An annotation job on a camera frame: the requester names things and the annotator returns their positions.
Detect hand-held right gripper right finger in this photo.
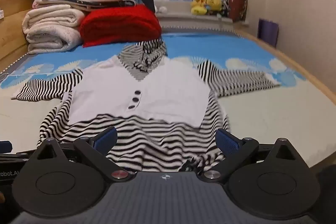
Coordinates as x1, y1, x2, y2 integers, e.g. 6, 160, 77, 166
203, 128, 306, 183

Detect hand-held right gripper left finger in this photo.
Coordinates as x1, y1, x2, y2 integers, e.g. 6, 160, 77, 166
28, 126, 130, 183

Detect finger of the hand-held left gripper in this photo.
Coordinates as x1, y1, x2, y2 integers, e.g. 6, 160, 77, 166
0, 140, 13, 154

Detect black white striped shirt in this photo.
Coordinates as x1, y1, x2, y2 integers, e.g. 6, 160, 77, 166
10, 40, 281, 172

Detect red knitted blanket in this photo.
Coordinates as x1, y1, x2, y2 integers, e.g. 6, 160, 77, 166
79, 4, 162, 48

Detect wooden headboard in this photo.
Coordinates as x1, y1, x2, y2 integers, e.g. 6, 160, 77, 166
0, 0, 43, 65

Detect purple box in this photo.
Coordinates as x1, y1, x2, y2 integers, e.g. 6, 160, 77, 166
257, 18, 279, 47

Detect white folded quilt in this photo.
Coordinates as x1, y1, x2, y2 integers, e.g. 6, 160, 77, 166
22, 5, 86, 54

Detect dark patterned folded cloth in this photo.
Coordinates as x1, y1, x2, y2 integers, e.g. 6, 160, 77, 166
62, 0, 137, 14

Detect red cushion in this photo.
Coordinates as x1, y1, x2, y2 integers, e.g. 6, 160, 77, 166
228, 0, 249, 23

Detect yellow plush toy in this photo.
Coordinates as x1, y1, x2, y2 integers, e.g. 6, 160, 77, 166
207, 0, 223, 14
190, 0, 209, 16

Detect white plush toy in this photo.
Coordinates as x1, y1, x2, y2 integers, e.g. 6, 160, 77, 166
153, 0, 169, 14

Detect wooden bed side rail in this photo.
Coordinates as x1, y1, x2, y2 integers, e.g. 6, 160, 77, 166
231, 27, 336, 107

